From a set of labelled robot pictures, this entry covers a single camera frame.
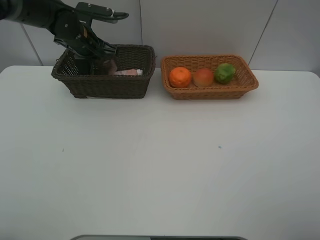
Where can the pink spray bottle white cap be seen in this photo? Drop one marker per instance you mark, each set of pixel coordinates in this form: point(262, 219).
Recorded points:
point(129, 72)

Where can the red yellow apple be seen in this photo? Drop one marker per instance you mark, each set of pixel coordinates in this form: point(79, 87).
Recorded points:
point(203, 78)

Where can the dark green pump bottle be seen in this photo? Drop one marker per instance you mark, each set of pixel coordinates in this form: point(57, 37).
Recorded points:
point(84, 65)

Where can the green lime fruit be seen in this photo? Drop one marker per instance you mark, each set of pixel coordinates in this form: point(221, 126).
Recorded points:
point(224, 73)

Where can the orange wicker basket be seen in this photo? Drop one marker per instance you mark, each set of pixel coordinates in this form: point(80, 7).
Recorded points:
point(243, 81)

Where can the orange tangerine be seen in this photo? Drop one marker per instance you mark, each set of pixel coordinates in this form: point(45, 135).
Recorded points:
point(180, 77)

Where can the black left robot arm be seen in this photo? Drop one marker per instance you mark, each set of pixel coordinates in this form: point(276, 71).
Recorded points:
point(37, 13)

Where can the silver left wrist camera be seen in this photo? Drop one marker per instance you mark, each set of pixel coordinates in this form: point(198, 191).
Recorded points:
point(88, 12)

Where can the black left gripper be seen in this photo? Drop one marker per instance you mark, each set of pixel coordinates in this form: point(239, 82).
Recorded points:
point(78, 38)

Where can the dark brown wicker basket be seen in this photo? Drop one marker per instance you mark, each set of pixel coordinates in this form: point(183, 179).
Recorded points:
point(128, 56)

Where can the translucent pink plastic cup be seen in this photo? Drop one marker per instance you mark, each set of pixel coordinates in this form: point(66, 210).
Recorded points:
point(104, 67)

